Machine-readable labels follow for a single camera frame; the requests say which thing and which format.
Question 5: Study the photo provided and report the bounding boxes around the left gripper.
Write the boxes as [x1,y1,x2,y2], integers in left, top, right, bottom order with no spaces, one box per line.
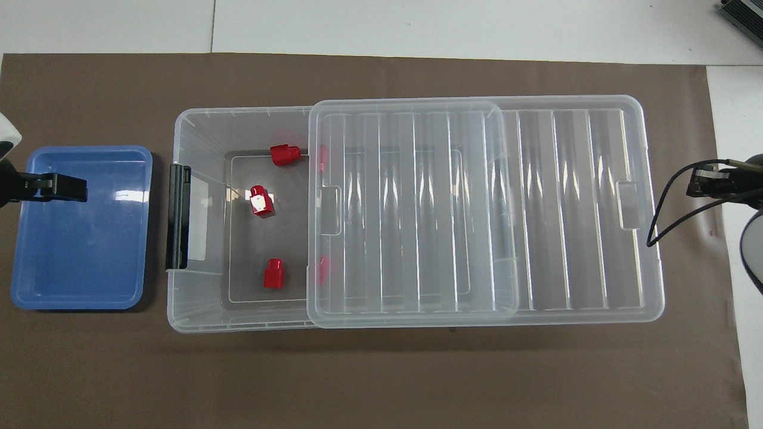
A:
[0,158,38,209]

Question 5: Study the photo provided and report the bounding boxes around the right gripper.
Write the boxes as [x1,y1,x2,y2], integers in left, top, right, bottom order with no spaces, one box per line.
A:
[728,153,763,210]

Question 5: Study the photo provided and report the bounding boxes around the black box latch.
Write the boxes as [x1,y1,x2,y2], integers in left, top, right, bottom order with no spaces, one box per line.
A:
[165,164,193,272]

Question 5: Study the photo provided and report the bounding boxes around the clear plastic box lid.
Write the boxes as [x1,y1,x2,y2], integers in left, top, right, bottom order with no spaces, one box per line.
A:
[306,94,666,330]

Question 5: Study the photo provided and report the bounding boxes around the red block with white sticker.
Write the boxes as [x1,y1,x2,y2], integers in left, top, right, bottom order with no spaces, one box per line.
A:
[249,184,277,220]

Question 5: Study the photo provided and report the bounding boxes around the clear plastic storage box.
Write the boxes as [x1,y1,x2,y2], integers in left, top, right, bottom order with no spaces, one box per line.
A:
[165,100,520,335]

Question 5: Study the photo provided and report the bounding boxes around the blue plastic tray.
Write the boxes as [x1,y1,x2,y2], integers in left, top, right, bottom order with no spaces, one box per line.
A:
[10,145,154,312]

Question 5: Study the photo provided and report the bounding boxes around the black device corner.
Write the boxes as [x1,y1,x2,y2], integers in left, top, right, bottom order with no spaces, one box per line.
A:
[717,0,763,32]

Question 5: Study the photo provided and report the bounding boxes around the black cable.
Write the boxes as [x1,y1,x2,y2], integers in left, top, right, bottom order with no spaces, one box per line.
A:
[646,158,746,248]

